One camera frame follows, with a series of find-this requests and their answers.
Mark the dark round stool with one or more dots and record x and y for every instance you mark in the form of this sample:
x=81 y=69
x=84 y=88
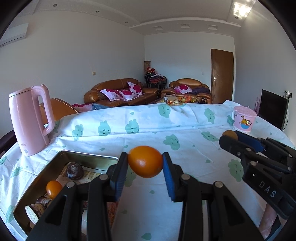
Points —
x=6 y=142

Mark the coffee table with fruit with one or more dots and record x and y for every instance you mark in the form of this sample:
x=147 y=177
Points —
x=173 y=100

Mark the small brown kiwi fruit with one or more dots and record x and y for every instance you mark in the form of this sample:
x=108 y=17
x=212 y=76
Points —
x=231 y=134

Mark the pink electric kettle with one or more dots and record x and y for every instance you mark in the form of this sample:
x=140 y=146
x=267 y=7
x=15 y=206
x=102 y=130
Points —
x=30 y=131

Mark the white air conditioner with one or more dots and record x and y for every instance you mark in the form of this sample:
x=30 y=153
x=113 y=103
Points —
x=14 y=34

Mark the small orange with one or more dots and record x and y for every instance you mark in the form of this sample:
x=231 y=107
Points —
x=145 y=161

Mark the white tablecloth green clouds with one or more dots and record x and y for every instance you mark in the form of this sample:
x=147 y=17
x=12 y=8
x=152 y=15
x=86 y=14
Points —
x=189 y=133

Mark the sugarcane piece striped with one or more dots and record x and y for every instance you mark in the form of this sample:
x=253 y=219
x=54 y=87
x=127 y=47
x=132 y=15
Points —
x=45 y=201

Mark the dark brown round fruit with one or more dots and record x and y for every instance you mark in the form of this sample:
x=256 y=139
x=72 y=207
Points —
x=74 y=171

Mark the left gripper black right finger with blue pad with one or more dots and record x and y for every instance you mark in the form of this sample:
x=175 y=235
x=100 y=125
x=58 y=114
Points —
x=226 y=218

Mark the brown leather armchair sofa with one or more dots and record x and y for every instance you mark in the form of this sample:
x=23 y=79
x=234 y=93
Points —
x=189 y=88

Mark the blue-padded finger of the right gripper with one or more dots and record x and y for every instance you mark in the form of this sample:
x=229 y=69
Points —
x=269 y=147

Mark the black television screen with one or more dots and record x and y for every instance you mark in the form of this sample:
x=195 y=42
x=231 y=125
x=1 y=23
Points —
x=273 y=108

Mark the sugarcane piece pale cut end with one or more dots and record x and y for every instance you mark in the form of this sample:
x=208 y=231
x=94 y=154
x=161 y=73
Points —
x=34 y=212

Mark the pink metal tin box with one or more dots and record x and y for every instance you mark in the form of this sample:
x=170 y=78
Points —
x=52 y=178

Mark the brown wooden door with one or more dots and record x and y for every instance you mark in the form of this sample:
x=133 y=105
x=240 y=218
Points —
x=222 y=79

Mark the paper leaflet in tin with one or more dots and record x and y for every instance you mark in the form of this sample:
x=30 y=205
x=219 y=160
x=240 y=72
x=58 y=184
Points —
x=89 y=175

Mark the brown wooden chair back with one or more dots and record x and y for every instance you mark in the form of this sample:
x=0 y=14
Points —
x=60 y=109

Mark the brown leather long sofa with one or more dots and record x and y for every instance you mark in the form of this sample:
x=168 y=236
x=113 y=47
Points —
x=121 y=92

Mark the stacked dark chairs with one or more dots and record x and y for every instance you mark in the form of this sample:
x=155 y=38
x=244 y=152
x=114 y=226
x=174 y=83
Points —
x=154 y=79

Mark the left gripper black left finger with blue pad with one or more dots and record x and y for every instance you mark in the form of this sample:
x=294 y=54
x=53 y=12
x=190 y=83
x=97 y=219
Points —
x=62 y=220

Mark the pink cartoon mug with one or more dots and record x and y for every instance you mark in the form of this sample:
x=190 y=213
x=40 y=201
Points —
x=243 y=119

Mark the person's hand on gripper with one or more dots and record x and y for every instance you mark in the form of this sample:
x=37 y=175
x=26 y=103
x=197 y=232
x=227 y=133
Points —
x=267 y=221

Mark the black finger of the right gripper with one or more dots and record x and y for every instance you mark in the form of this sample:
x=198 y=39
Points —
x=247 y=155

